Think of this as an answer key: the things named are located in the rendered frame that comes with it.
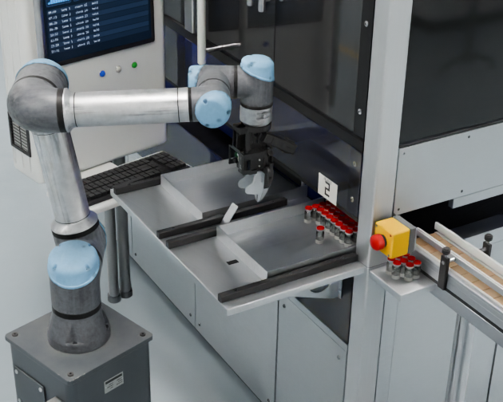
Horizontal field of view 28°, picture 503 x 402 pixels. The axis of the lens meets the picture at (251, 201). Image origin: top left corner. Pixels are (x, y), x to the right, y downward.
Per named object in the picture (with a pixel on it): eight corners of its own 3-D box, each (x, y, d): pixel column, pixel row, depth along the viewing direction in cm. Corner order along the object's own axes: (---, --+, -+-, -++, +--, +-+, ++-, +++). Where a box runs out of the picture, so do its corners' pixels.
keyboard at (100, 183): (164, 155, 327) (164, 148, 326) (191, 170, 318) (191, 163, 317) (58, 191, 303) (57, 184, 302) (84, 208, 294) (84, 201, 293)
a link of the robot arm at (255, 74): (236, 52, 228) (274, 53, 228) (235, 96, 233) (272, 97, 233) (238, 64, 221) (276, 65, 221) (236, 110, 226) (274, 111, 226)
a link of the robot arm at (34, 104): (-6, 98, 207) (231, 87, 208) (3, 78, 217) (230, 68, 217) (2, 148, 212) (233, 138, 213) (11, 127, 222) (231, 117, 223)
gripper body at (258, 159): (227, 165, 238) (228, 119, 232) (259, 159, 242) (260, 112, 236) (243, 179, 232) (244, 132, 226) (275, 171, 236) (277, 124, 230)
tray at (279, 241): (322, 207, 282) (322, 196, 280) (378, 250, 262) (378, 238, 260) (216, 237, 266) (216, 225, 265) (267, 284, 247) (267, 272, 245)
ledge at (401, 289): (412, 262, 260) (413, 256, 259) (444, 286, 251) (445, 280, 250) (368, 276, 254) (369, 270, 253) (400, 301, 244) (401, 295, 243)
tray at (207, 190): (260, 160, 307) (261, 150, 306) (306, 195, 288) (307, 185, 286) (160, 185, 292) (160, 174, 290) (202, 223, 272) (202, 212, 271)
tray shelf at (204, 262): (252, 160, 312) (252, 155, 311) (389, 265, 259) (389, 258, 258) (109, 194, 291) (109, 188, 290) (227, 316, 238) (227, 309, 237)
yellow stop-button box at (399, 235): (396, 239, 251) (398, 214, 248) (413, 252, 246) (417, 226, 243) (371, 246, 248) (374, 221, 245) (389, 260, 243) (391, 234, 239)
